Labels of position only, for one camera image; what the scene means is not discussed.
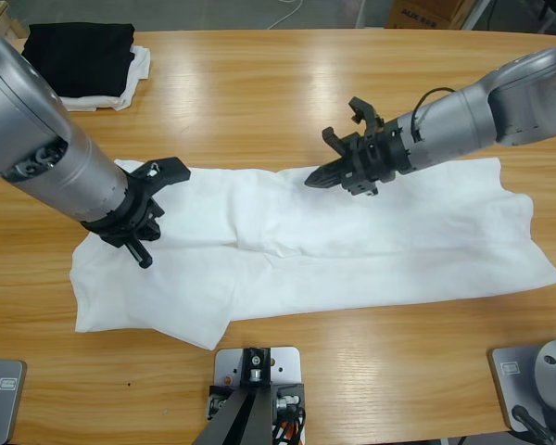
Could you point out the folded black garment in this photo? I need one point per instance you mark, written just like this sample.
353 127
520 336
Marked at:
83 60

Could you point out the white t-shirt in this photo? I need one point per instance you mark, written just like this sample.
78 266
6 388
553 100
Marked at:
306 259

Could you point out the black clamp block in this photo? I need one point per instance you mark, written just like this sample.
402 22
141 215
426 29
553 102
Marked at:
220 401
289 398

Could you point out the wooden pallet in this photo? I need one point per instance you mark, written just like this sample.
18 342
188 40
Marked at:
0 14

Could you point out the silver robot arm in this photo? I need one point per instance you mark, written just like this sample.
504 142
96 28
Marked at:
491 116
28 116

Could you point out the cardboard box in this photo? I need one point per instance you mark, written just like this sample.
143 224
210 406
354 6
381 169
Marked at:
426 14

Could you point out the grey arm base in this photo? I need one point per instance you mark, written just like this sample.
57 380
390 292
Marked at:
509 385
4 403

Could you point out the dark camera post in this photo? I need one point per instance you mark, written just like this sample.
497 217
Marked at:
255 417

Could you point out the grey metal leg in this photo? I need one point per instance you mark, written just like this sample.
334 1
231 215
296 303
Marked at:
360 14

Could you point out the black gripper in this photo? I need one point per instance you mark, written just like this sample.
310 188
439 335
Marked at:
370 157
130 218

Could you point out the folded white garment stack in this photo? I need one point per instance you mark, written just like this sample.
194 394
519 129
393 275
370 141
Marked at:
97 103

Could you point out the white metal leg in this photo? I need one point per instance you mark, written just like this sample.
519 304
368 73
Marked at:
475 14

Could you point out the white mounting block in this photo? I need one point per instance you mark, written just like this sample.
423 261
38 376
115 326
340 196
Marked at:
287 366

